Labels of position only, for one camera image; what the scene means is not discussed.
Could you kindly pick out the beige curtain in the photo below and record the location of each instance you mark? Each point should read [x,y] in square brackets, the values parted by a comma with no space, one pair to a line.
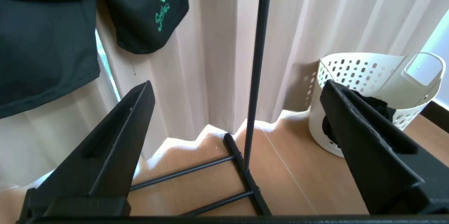
[210,59]

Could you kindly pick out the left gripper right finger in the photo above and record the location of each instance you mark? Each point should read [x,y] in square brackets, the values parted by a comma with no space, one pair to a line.
[386,182]

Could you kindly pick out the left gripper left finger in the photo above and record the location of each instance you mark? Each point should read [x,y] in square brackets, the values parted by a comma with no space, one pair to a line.
[70,189]

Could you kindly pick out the black clothes rack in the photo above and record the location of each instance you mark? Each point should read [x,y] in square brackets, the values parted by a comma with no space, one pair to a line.
[257,59]

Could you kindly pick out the black garment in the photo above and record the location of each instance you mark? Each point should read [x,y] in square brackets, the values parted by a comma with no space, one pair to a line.
[382,106]

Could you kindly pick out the black shorts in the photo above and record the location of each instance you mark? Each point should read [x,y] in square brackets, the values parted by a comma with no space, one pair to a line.
[45,41]

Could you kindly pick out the white laundry basket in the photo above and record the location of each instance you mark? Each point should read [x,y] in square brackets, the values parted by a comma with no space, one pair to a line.
[368,69]

